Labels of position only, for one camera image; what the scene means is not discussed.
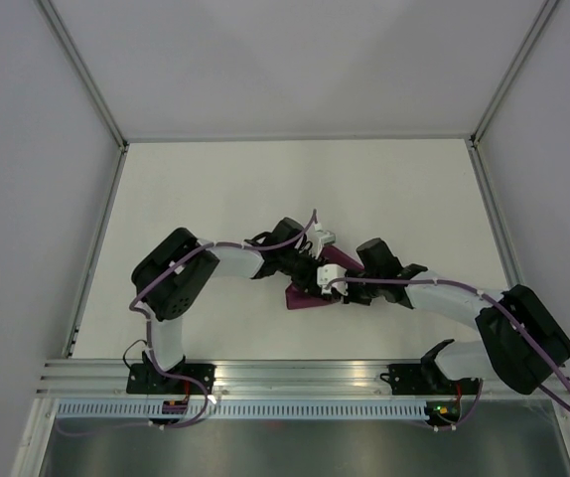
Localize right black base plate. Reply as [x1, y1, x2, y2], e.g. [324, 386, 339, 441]
[385, 363, 480, 397]

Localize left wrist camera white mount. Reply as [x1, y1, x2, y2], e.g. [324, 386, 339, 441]
[312, 224, 336, 256]

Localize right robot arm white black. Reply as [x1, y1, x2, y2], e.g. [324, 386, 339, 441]
[323, 238, 570, 395]

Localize rear aluminium frame bar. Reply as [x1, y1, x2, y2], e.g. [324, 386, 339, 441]
[125, 132, 473, 145]

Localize purple cloth napkin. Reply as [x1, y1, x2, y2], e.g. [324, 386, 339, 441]
[285, 245, 363, 311]

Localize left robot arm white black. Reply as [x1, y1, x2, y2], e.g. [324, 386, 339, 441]
[131, 218, 336, 394]

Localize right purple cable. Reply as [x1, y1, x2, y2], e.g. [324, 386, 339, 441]
[325, 277, 570, 433]

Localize white slotted cable duct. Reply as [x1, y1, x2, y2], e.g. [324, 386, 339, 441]
[56, 399, 427, 420]

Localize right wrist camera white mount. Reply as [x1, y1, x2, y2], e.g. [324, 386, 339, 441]
[316, 263, 348, 297]

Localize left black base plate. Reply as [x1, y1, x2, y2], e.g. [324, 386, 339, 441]
[126, 362, 215, 396]

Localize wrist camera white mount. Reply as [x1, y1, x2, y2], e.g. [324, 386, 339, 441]
[316, 263, 348, 297]
[312, 224, 336, 256]

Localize aluminium mounting rail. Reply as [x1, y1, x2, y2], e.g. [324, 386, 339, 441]
[36, 360, 570, 401]

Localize aluminium frame post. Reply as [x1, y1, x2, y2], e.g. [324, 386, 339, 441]
[467, 0, 562, 149]
[35, 0, 128, 151]

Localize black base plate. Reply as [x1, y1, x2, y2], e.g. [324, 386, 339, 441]
[126, 362, 215, 396]
[385, 363, 480, 397]

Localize right aluminium frame post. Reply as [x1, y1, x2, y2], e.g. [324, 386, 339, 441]
[467, 0, 562, 149]

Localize left aluminium frame post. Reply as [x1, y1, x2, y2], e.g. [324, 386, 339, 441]
[35, 0, 128, 151]

